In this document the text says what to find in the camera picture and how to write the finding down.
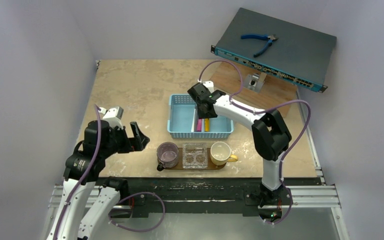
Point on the yellow mug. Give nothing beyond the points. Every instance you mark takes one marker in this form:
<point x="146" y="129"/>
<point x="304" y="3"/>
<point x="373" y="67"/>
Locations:
<point x="221" y="153"/>

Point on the metal bracket stand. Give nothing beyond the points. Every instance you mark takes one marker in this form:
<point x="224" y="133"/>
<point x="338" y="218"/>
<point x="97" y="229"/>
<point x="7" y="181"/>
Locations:
<point x="254" y="82"/>

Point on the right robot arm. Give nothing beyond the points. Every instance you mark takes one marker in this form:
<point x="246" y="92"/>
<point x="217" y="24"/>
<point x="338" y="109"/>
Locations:
<point x="270" y="134"/>

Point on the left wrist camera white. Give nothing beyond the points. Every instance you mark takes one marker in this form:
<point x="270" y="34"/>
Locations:
<point x="113" y="116"/>

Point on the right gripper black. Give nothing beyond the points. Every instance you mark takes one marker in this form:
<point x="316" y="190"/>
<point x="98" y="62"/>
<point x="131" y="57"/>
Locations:
<point x="204" y="108"/>

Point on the grey network switch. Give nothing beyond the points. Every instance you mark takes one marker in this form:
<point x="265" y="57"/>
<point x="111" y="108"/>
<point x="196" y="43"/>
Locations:
<point x="290" y="52"/>

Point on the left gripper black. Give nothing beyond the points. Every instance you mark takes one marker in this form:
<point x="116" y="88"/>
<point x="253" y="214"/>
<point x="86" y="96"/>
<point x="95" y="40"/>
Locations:
<point x="139" y="141"/>

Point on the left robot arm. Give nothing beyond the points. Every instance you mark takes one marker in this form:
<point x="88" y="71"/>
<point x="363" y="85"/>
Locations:
<point x="102" y="139"/>

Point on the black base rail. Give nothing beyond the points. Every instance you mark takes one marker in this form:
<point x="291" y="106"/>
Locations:
<point x="154" y="204"/>

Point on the brown wooden oval tray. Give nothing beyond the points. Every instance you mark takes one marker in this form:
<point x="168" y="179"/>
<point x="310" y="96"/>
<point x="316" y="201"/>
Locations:
<point x="211" y="166"/>

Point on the light blue plastic basket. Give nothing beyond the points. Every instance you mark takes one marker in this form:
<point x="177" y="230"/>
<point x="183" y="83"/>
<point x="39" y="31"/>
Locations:
<point x="182" y="121"/>

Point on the clear plastic box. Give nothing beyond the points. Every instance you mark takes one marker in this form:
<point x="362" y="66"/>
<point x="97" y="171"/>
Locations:
<point x="194" y="155"/>

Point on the yellow toothbrush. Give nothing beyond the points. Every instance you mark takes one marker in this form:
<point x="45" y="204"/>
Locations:
<point x="207" y="125"/>

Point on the light wooden board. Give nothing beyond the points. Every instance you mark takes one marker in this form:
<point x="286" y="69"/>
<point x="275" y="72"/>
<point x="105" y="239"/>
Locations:
<point x="274" y="91"/>

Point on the purple translucent cup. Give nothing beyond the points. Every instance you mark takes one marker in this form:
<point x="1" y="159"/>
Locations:
<point x="167" y="156"/>

